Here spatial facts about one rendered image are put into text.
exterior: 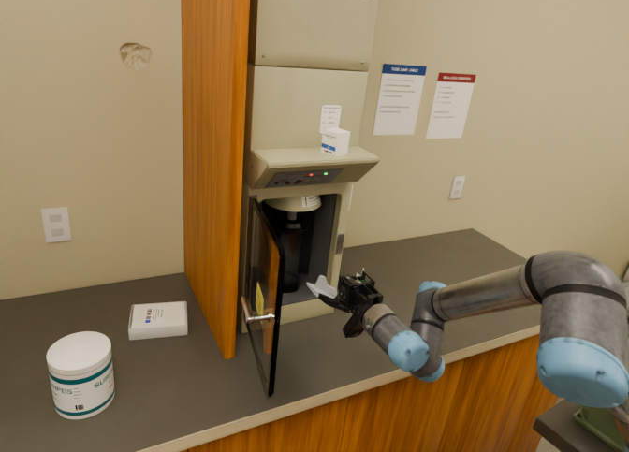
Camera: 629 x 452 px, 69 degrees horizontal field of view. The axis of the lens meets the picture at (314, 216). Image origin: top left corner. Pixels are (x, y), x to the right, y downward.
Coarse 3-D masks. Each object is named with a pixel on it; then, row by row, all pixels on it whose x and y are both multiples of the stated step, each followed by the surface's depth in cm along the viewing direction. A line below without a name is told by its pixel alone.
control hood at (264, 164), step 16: (256, 160) 111; (272, 160) 107; (288, 160) 109; (304, 160) 110; (320, 160) 111; (336, 160) 114; (352, 160) 115; (368, 160) 118; (256, 176) 112; (272, 176) 111; (352, 176) 125
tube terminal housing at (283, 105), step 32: (256, 96) 109; (288, 96) 113; (320, 96) 117; (352, 96) 121; (256, 128) 112; (288, 128) 116; (352, 128) 125; (256, 192) 120; (288, 192) 124; (320, 192) 129; (288, 320) 143
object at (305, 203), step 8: (264, 200) 134; (272, 200) 131; (280, 200) 130; (288, 200) 130; (296, 200) 130; (304, 200) 130; (312, 200) 132; (320, 200) 137; (280, 208) 130; (288, 208) 130; (296, 208) 130; (304, 208) 131; (312, 208) 132
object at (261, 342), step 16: (256, 208) 112; (256, 224) 112; (256, 240) 113; (272, 240) 97; (256, 256) 114; (272, 256) 97; (256, 272) 114; (272, 272) 98; (256, 288) 115; (272, 288) 98; (272, 304) 99; (272, 320) 99; (256, 336) 117; (272, 336) 100; (256, 352) 118; (272, 352) 101; (272, 368) 103
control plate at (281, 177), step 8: (280, 176) 112; (288, 176) 113; (296, 176) 114; (304, 176) 116; (312, 176) 117; (320, 176) 119; (328, 176) 120; (336, 176) 122; (272, 184) 116; (280, 184) 117; (288, 184) 119; (296, 184) 120; (304, 184) 121
